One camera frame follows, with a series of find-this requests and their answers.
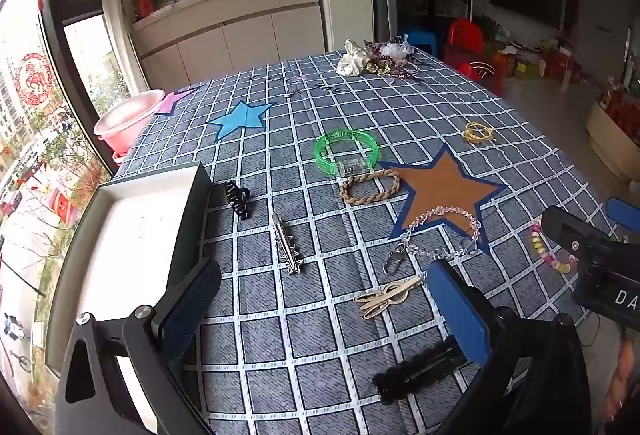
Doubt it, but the white satin scrunchie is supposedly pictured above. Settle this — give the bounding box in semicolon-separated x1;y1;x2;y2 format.
336;39;373;76

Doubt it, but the red horse window decal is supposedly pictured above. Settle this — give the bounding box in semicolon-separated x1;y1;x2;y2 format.
14;52;55;106

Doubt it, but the clear crystal bead chain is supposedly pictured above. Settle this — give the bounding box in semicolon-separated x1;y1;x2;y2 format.
382;206;483;275

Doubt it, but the gold cactus hair clip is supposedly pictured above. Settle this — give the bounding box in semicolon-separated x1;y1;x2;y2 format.
354;276;422;320

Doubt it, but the black fuzzy hair clip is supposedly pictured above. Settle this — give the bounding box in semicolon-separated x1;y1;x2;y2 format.
372;335;473;406

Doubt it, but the grey shallow box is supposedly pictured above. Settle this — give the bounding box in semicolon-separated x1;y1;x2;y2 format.
44;161;213;368

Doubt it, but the checked tablecloth with stars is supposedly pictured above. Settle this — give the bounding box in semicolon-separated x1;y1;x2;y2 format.
107;50;626;435

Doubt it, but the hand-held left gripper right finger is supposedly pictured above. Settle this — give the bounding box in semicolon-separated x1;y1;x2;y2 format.
427;259;593;435

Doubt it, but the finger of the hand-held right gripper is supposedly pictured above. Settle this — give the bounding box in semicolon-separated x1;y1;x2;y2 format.
606;197;640;237
541;205;610;262

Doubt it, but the black claw hair clip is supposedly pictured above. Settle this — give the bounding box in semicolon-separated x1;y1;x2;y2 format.
223;181;252;221

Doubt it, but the person's right hand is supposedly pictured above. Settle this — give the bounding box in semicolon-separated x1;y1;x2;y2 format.
602;337;640;423

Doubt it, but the pink yellow coil bracelet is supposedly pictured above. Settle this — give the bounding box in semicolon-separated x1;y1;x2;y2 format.
530;221;578;273

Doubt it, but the red plastic chair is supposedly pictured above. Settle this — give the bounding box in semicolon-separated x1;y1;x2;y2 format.
444;17;503;90

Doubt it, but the tan braided bracelet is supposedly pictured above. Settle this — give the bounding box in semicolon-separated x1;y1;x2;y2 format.
341;169;402;206

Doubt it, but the gold hair tie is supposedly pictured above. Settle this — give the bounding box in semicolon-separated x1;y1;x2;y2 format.
462;121;497;146

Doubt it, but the pile of gift boxes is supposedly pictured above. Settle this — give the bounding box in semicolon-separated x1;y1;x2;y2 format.
480;15;583;83

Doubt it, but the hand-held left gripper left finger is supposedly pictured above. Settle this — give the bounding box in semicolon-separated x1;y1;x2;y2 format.
55;257;222;435

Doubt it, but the green transparent bangle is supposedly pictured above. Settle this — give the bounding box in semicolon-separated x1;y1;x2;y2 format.
313;129;381;178

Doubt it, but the round white goods container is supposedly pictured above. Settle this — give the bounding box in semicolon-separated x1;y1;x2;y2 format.
585;75;640;180

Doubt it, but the pile of hair accessories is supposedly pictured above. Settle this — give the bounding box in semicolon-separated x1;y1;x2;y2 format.
362;37;426;83

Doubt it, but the pink plastic basin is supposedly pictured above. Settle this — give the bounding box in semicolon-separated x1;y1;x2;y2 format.
93;89;167;153

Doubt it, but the silver spiked hair clip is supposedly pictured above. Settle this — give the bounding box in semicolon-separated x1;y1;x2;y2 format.
271;213;305;274

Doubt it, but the blue plastic stool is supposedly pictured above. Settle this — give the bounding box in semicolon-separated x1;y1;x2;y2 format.
400;29;441;60

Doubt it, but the white cabinet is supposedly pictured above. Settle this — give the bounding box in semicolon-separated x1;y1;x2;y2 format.
129;0;328;90

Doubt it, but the colourful drum window decal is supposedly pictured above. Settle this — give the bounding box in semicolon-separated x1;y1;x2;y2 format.
47;185;83;228

